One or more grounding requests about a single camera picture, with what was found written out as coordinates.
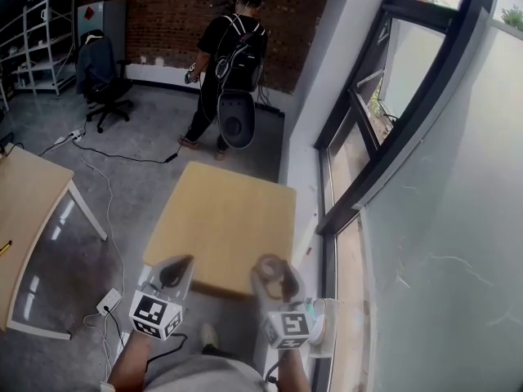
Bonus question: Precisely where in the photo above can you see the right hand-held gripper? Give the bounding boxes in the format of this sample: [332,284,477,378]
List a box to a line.
[249,259,316,350]

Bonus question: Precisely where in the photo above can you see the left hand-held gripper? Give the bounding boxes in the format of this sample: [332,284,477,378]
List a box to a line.
[129,255,195,341]

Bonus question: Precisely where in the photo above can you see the brown roll of tape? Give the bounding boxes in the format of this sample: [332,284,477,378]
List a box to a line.
[256,252,288,280]

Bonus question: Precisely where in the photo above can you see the person's left forearm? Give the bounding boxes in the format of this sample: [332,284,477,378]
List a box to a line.
[106,329,155,390]

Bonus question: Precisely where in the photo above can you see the person's right forearm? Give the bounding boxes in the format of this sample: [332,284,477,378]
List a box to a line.
[276,344,316,392]

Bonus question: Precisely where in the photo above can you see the white teal shoe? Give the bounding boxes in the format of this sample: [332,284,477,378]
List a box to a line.
[306,297,329,346]

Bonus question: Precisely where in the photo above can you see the small square wooden table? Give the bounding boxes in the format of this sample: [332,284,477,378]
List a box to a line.
[142,161,297,301]

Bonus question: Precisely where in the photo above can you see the person's left shoe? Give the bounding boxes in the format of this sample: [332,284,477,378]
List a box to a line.
[199,322,221,349]

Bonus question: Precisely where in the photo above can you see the large white power strip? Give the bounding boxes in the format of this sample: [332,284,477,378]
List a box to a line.
[96,287,123,316]

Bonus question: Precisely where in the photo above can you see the person's grey clothing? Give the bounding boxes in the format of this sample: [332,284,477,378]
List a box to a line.
[141,352,279,392]

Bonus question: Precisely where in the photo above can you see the large wooden table white legs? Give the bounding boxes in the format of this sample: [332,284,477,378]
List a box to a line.
[0,142,110,341]

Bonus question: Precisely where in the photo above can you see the grey oval shell case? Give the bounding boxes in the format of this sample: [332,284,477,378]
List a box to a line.
[216,89,258,150]

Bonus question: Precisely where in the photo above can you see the black floor box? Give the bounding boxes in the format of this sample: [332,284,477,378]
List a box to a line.
[253,100,286,118]

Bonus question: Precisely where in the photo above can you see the black office chair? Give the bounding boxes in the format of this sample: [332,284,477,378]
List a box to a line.
[76,57,135,135]

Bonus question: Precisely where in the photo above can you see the dark jacket on hanger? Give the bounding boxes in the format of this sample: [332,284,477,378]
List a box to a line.
[75,30,118,96]

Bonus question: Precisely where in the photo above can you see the grey standing board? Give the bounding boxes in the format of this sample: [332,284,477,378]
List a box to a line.
[77,0,128,64]

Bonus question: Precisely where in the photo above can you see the white metal shelf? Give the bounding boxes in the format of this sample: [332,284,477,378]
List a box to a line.
[0,0,79,98]

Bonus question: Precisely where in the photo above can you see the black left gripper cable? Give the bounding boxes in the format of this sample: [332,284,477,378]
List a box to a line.
[143,332,188,380]

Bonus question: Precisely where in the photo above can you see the grey right gripper cable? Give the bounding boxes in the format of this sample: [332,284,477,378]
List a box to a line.
[264,359,284,385]

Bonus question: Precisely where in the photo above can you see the white floor cable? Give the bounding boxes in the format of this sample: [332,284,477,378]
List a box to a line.
[79,147,127,383]

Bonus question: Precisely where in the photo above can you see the black floor cable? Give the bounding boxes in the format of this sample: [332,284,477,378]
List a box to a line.
[37,131,179,165]

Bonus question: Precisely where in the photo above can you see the black window frame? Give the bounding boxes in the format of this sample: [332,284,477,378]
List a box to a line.
[313,0,503,392]

